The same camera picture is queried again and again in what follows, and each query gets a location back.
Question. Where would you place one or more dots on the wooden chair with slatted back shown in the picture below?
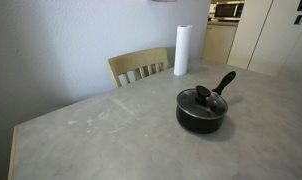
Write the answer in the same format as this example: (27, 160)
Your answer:
(137, 58)

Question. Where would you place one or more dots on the microwave oven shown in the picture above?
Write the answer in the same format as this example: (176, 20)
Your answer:
(226, 10)

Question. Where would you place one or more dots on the white paper towel roll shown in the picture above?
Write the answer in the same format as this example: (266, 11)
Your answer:
(182, 50)

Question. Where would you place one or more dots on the glass lid with black knob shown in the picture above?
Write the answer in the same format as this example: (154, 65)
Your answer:
(191, 106)

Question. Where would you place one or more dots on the small black rectangle sticker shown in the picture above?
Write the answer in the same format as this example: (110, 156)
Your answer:
(298, 19)

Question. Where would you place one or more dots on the beige counter cabinet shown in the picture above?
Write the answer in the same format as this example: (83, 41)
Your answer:
(219, 41)

